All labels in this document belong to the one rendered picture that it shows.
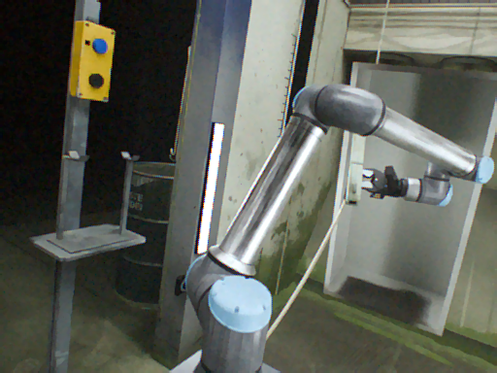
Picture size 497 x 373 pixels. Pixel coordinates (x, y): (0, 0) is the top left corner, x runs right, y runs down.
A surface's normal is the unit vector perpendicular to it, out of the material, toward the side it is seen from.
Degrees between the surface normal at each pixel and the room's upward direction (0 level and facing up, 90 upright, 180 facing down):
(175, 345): 90
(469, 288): 57
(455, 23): 90
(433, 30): 90
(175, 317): 90
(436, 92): 102
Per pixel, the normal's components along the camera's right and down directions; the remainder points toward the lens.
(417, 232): -0.47, 0.24
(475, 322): -0.32, -0.51
